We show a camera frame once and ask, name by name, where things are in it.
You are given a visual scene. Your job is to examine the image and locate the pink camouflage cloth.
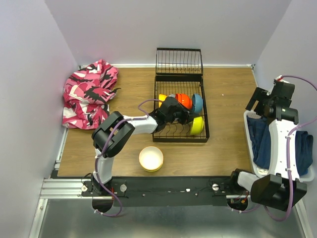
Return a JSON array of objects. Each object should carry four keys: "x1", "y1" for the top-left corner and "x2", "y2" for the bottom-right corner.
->
[{"x1": 62, "y1": 59, "x2": 118, "y2": 130}]

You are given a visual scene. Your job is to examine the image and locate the yellow-green bowl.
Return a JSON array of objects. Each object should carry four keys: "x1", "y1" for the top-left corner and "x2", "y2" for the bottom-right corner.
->
[{"x1": 142, "y1": 164, "x2": 163, "y2": 172}]

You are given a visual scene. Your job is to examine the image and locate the white laundry basket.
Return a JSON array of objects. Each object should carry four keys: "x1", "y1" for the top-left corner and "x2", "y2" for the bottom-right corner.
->
[{"x1": 243, "y1": 111, "x2": 315, "y2": 182}]

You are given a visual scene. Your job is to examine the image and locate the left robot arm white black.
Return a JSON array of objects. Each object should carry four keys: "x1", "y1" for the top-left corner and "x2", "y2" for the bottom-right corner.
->
[{"x1": 92, "y1": 97, "x2": 198, "y2": 196}]

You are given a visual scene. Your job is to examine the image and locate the blue bowl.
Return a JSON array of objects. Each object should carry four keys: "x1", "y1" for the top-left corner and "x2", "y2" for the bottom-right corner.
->
[{"x1": 192, "y1": 93, "x2": 203, "y2": 114}]

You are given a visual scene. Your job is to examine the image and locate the yellow-orange bowl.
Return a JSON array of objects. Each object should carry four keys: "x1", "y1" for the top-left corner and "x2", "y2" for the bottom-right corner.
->
[{"x1": 158, "y1": 94, "x2": 167, "y2": 107}]

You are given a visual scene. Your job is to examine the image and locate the black wire dish rack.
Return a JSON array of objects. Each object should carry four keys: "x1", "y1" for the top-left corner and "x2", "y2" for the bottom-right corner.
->
[{"x1": 153, "y1": 47, "x2": 210, "y2": 143}]

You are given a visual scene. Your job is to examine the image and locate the aluminium frame rail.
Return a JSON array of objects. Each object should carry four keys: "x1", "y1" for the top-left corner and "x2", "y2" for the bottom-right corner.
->
[{"x1": 40, "y1": 177, "x2": 247, "y2": 202}]

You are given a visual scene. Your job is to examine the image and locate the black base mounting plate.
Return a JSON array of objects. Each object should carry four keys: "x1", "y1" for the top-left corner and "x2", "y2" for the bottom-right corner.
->
[{"x1": 81, "y1": 175, "x2": 258, "y2": 207}]

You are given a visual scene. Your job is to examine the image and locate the blue denim clothes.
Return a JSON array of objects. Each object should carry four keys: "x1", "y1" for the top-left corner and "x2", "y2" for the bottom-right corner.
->
[{"x1": 246, "y1": 116, "x2": 314, "y2": 176}]

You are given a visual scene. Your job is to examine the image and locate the lime green bowl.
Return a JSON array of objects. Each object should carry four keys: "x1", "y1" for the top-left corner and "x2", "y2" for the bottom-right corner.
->
[{"x1": 190, "y1": 116, "x2": 204, "y2": 135}]

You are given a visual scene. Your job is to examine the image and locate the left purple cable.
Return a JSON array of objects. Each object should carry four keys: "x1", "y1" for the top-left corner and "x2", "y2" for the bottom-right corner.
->
[{"x1": 93, "y1": 99, "x2": 161, "y2": 217}]

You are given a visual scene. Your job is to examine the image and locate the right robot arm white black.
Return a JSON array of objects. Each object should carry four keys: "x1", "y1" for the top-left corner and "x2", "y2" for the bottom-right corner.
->
[{"x1": 228, "y1": 80, "x2": 307, "y2": 212}]

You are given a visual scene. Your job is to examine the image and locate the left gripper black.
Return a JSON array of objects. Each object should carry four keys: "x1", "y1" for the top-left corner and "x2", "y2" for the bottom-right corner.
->
[{"x1": 165, "y1": 103, "x2": 200, "y2": 125}]

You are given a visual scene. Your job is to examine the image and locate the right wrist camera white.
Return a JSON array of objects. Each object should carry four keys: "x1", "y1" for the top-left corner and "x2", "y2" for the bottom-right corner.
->
[{"x1": 266, "y1": 75, "x2": 283, "y2": 96}]

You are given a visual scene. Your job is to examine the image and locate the orange-red bowl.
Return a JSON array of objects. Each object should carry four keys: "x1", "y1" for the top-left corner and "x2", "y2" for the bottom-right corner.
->
[
  {"x1": 175, "y1": 93, "x2": 190, "y2": 105},
  {"x1": 182, "y1": 94, "x2": 192, "y2": 110}
]

